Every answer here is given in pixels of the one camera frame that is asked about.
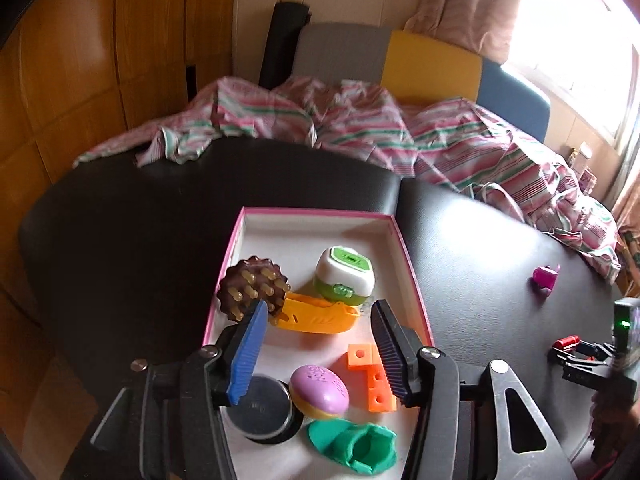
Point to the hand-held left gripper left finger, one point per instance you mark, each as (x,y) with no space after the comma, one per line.
(247,350)

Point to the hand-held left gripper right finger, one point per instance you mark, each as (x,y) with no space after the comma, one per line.
(387,350)

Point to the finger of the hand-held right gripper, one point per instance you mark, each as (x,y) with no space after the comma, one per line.
(575,360)
(597,347)

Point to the red translucent capsule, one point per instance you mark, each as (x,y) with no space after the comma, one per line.
(567,344)

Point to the orange block toy with holes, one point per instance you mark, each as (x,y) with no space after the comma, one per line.
(362,355)

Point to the brown round massage brush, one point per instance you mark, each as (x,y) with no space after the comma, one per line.
(245,280)

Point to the oval yellow toy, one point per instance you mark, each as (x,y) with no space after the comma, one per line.
(317,385)

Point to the white and green box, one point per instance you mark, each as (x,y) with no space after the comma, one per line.
(340,270)

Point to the green plastic stand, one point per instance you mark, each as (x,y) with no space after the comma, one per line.
(350,445)

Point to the white box with pink rim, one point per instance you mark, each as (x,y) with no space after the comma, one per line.
(300,240)

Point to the person's right hand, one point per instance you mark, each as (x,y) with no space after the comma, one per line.
(605,425)

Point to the black round tin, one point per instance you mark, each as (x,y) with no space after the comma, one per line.
(260,407)

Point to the orange plastic clip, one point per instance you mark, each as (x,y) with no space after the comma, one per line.
(315,317)

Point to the magenta hat-shaped plastic piece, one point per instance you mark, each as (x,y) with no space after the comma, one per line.
(545,279)

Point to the pink curtain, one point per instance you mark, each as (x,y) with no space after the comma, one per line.
(465,5)
(627,195)

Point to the white cardboard box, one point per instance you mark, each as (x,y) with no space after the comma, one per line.
(582,162)

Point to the pink striped blanket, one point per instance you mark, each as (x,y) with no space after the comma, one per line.
(400,130)

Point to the grey yellow blue headboard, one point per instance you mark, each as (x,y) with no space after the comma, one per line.
(430,67)

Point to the black rolled mat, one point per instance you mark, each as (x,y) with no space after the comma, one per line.
(282,45)

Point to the window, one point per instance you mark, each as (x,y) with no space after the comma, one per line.
(575,35)

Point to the wooden wardrobe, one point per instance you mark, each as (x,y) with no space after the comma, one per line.
(100,60)

